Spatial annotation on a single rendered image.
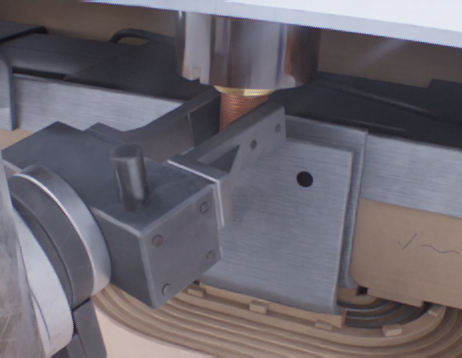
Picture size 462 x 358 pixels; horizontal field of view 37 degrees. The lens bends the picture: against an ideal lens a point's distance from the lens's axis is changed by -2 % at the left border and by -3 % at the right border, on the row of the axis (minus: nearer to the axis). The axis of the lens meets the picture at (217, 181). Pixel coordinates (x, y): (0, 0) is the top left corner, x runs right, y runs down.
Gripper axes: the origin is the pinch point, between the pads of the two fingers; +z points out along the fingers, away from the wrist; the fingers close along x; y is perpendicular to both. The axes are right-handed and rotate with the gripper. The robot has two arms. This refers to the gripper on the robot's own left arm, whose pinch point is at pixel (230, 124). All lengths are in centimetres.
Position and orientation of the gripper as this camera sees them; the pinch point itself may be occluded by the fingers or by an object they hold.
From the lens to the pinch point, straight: 44.6
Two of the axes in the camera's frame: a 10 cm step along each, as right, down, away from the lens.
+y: -1.0, -8.4, -5.4
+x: -7.4, -3.0, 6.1
